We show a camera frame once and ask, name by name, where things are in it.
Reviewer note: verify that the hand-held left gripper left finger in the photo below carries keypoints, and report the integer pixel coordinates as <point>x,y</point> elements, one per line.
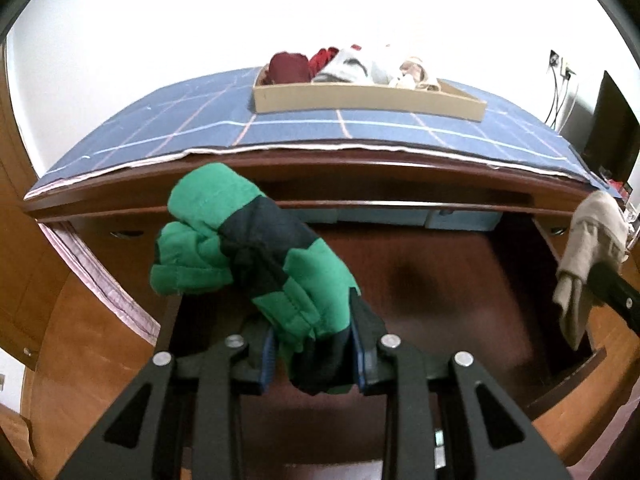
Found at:
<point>267,365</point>

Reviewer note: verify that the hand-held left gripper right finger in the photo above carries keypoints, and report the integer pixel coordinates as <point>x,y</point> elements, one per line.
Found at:
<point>359,360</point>

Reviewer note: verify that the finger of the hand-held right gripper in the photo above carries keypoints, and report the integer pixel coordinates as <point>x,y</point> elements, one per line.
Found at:
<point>615,287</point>

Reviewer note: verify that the beige sock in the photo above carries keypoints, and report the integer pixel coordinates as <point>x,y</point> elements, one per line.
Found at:
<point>590,240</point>

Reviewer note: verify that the green and navy striped sock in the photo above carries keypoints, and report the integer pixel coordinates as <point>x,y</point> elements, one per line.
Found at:
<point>260,240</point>

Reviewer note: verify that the wooden desk drawer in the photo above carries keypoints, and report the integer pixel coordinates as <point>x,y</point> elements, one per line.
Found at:
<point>450,270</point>

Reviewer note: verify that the shallow cardboard tray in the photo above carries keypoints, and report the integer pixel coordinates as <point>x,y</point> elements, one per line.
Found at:
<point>350,97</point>

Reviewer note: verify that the light grey underwear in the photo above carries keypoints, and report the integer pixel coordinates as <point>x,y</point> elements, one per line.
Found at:
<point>345,67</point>

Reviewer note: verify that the patterned beige underwear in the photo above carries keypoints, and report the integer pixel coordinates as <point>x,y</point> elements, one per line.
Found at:
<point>417,72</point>

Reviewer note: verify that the cream white underwear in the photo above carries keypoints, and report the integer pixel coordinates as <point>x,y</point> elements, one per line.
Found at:
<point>382,67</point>

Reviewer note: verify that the maroon rolled underwear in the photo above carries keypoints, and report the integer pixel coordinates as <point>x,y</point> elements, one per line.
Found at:
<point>287,67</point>

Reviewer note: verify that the red and white plastic bag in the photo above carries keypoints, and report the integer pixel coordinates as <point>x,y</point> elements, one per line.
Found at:
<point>625,192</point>

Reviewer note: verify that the black monitor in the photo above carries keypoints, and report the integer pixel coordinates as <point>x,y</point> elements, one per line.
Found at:
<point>612,130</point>

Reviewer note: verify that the pink underlay cloth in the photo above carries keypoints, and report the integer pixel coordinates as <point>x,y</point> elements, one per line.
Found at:
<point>100,290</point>

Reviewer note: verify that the brown wooden desk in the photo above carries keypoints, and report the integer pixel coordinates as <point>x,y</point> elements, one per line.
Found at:
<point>350,170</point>

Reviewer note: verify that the blue checked tablecloth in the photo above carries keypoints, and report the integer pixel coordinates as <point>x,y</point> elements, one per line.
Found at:
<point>175,125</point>

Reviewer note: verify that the brown wooden panel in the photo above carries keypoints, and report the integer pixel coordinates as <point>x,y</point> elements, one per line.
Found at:
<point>15,260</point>

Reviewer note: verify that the white wall socket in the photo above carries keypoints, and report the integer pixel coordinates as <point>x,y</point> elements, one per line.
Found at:
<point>554,58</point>

